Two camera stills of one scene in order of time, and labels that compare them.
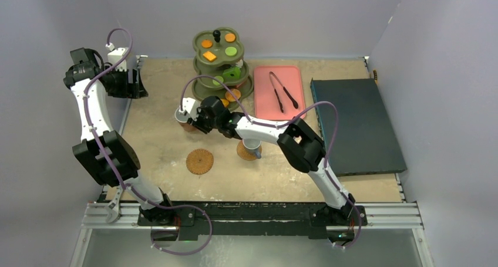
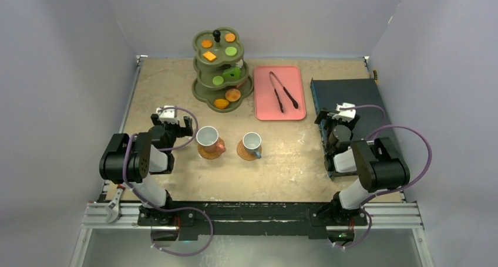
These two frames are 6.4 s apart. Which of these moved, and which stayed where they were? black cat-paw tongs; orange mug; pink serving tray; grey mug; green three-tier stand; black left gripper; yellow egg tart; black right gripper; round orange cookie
Moved: black left gripper; black right gripper; orange mug
Stayed: black cat-paw tongs; round orange cookie; pink serving tray; yellow egg tart; green three-tier stand; grey mug
